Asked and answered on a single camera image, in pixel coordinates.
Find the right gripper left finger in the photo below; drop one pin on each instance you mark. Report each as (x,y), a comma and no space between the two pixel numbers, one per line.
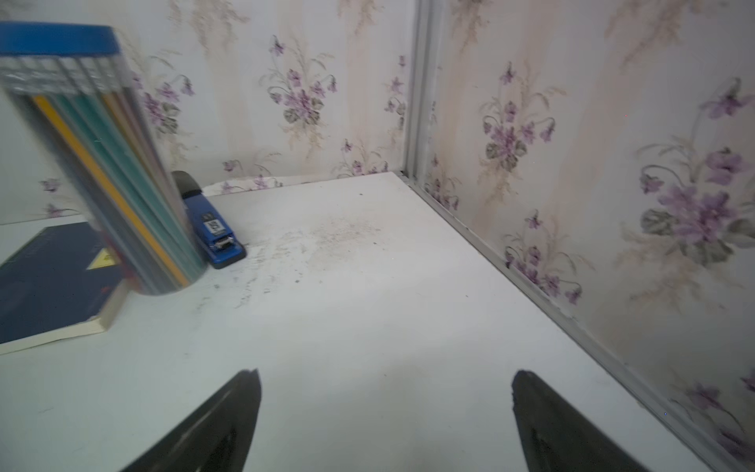
(217,436)

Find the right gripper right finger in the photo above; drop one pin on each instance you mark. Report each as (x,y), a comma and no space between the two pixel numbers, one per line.
(557,437)

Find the blue stapler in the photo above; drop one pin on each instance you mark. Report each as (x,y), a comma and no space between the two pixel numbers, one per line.
(214,235)

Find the dark blue booklet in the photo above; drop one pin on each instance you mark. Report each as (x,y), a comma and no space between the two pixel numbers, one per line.
(62,284)

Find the silver cylinder blue lid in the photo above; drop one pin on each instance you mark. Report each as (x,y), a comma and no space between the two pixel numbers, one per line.
(73,88)

